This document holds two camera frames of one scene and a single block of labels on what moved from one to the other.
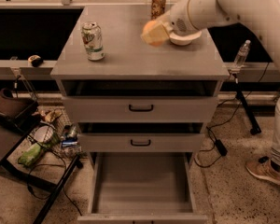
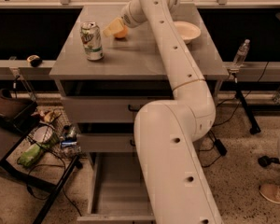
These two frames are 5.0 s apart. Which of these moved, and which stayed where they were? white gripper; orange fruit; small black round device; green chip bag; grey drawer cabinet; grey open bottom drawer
Moved: white gripper; orange fruit
Stayed: small black round device; grey drawer cabinet; green chip bag; grey open bottom drawer
